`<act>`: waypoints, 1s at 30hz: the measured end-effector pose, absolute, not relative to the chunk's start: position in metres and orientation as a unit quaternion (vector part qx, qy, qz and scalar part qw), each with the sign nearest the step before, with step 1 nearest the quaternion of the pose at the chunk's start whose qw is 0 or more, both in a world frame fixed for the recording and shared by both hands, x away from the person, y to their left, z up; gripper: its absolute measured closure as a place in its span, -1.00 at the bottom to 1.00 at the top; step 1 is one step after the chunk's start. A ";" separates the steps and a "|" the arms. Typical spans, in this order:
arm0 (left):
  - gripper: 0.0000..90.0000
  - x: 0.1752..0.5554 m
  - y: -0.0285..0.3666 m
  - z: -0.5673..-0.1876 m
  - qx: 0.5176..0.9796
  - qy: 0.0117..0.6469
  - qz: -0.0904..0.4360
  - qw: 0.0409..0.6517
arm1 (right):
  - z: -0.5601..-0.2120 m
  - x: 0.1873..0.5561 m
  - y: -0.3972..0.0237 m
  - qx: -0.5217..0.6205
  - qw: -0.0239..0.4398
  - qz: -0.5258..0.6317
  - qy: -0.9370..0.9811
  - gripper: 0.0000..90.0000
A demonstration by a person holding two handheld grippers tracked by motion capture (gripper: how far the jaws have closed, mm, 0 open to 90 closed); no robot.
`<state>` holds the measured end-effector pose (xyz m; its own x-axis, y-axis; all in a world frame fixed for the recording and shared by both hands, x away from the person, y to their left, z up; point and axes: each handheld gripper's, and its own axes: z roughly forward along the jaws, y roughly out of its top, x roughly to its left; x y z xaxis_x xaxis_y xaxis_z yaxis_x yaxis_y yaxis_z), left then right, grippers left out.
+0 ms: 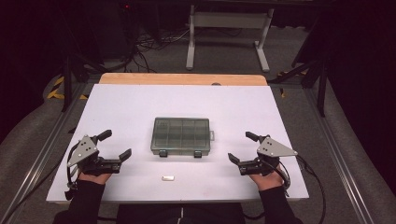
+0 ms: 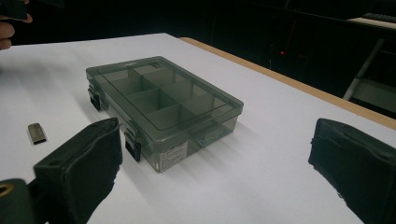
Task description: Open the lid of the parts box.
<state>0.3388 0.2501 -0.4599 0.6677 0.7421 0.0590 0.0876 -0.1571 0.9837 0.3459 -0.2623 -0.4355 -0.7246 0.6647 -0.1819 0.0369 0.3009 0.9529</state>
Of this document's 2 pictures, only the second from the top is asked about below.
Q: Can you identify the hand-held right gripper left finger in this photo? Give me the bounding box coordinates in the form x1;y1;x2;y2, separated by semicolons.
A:
33;117;123;224

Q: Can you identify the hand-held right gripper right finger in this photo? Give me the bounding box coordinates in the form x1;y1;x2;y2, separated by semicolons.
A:
307;118;396;224

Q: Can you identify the small metal clip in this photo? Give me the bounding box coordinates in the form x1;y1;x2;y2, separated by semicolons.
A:
26;122;49;146

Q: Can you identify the grey transparent compartment box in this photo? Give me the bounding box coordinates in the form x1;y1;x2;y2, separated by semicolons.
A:
85;55;245;174

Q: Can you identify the white metal stand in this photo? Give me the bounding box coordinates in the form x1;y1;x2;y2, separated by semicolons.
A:
342;17;396;114

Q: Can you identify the dark keyboard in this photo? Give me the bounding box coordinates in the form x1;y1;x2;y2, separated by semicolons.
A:
361;12;396;24

